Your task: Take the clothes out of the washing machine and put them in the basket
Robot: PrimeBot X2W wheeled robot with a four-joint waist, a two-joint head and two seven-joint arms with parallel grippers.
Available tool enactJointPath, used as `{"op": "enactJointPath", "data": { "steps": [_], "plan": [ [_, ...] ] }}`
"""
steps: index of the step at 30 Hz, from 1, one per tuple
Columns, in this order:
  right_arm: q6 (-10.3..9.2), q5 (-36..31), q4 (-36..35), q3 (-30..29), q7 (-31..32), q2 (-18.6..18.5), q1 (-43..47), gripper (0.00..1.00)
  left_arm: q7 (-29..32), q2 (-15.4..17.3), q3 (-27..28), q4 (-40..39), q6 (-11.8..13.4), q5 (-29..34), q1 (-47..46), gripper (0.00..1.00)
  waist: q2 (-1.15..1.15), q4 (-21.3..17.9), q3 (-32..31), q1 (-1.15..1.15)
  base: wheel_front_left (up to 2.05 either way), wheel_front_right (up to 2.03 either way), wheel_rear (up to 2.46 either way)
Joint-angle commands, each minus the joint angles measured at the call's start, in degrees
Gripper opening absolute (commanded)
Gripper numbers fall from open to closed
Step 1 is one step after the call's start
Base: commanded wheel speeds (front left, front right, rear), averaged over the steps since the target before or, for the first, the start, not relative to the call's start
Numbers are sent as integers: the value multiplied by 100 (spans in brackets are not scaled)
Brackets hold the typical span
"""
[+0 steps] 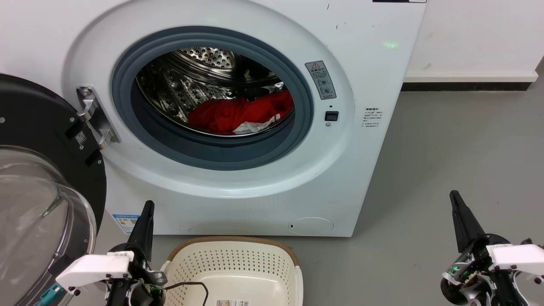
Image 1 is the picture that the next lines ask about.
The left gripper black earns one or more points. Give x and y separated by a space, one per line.
142 293

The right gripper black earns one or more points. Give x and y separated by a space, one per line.
467 272

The red garment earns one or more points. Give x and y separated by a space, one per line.
229 114

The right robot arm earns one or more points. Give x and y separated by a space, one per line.
533 293

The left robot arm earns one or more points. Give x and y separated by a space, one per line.
50 294

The cream perforated laundry basket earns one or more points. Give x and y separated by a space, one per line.
238 263

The printed label sticker with barcode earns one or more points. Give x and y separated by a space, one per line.
233 303

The open washer door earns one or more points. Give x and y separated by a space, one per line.
34 127

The blue energy label sticker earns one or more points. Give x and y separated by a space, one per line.
125 223

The grey rubber door gasket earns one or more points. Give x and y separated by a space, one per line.
212 155

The white front-load washing machine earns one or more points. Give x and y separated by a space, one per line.
374 170

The white QR code sticker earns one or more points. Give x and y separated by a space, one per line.
81 137

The silver metal door hinge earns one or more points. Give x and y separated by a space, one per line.
97 119

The white text label sticker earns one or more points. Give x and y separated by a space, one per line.
372 117

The white and black baseboard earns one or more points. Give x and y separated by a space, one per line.
467 80

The round white filter cover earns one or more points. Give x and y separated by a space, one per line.
311 226

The perforated stainless steel drum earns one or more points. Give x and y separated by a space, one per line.
178 85

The black door latch socket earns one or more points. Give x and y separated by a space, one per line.
332 116

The grey warning sticker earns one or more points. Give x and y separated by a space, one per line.
321 78

